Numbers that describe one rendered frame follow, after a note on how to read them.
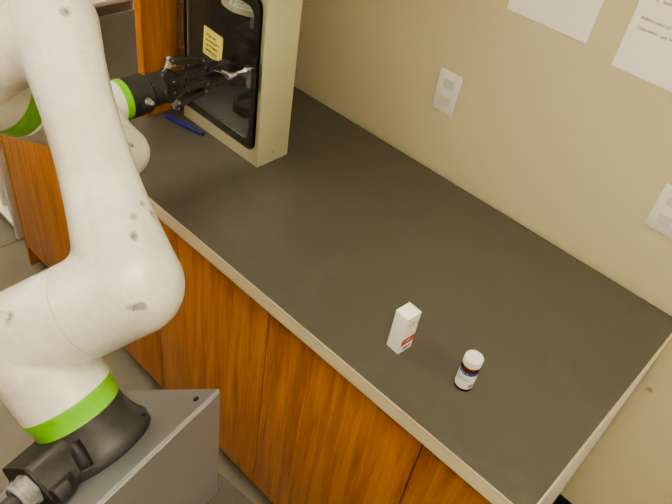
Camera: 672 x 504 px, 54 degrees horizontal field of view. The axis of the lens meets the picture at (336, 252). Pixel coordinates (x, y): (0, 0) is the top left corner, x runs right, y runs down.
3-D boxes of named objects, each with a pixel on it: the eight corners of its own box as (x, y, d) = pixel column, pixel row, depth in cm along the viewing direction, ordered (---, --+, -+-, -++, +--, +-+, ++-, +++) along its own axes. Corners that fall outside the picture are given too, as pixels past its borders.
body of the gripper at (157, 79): (158, 114, 151) (191, 103, 156) (152, 78, 146) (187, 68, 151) (139, 105, 155) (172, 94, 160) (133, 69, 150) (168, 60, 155)
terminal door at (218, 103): (184, 101, 188) (181, -45, 162) (254, 151, 174) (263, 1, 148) (181, 102, 188) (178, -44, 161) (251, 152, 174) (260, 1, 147)
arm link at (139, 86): (106, 72, 147) (113, 111, 153) (136, 87, 141) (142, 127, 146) (130, 66, 151) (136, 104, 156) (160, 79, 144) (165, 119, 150)
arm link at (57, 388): (117, 414, 81) (28, 284, 76) (14, 460, 84) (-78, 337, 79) (150, 364, 94) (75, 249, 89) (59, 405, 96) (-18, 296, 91)
